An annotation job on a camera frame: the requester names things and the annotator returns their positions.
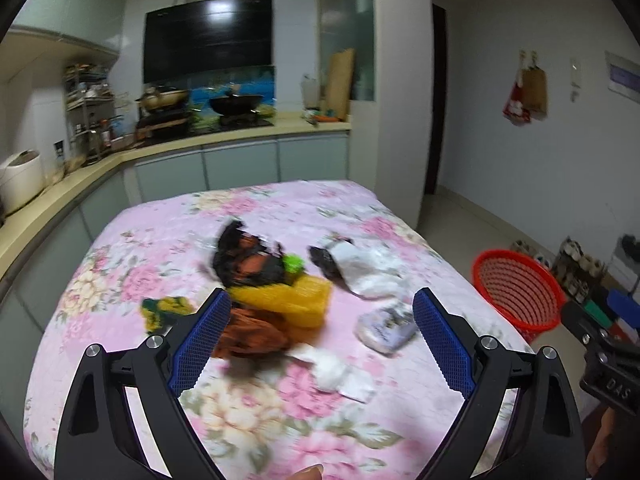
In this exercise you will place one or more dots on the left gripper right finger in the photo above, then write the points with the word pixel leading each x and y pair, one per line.
pixel 544 437

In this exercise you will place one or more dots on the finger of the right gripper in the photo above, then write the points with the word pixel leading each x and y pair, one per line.
pixel 624 306

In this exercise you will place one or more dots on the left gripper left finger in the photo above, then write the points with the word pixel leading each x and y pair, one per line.
pixel 97 438

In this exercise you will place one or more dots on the yellow green scrunched wrapper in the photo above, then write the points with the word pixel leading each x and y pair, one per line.
pixel 159 315

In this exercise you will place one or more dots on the brown paper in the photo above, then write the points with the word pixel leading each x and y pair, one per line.
pixel 251 334

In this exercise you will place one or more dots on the white purple snack pouch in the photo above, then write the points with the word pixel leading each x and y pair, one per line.
pixel 386 330

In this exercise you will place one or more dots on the white tissue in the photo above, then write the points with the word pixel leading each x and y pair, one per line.
pixel 334 375

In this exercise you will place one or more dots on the black plastic bag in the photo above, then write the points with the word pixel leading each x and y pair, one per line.
pixel 243 259

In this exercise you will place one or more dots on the clear plastic bag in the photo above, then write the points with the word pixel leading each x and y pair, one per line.
pixel 370 272

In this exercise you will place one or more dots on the green snack packet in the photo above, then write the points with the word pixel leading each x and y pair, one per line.
pixel 293 264

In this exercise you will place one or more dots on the kitchen counter cabinets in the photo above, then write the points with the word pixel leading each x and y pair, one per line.
pixel 42 243

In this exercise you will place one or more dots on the person's right hand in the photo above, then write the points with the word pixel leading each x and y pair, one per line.
pixel 615 451

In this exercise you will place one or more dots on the person's left hand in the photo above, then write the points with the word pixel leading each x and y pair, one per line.
pixel 313 472

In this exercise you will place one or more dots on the stacked shoe boxes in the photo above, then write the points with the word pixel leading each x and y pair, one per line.
pixel 621 273

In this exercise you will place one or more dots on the black shoe rack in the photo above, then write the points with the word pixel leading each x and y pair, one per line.
pixel 578 273

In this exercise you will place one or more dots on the red plastic mesh basket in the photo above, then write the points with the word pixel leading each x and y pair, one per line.
pixel 522 290

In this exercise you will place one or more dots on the red hanging bag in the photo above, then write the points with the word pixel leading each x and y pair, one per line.
pixel 514 110

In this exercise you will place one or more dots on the pink floral tablecloth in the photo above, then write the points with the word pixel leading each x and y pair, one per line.
pixel 290 384

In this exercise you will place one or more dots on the brown hanging paper bag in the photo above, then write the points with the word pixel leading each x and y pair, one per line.
pixel 534 85

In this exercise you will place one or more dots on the white rice cooker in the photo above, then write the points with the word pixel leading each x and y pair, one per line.
pixel 22 179

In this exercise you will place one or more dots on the metal spice rack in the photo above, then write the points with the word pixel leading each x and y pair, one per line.
pixel 90 113

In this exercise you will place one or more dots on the golden pan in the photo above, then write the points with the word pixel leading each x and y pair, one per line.
pixel 154 98

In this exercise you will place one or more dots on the wooden cutting board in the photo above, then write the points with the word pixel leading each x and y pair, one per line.
pixel 339 83

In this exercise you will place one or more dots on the black wok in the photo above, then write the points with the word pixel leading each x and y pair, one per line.
pixel 232 104

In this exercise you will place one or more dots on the translucent plastic jug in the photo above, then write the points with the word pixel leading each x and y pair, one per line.
pixel 310 92

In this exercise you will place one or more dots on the black range hood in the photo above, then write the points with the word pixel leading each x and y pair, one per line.
pixel 201 36

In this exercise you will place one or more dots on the wall electrical panel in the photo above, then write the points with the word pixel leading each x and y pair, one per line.
pixel 623 76

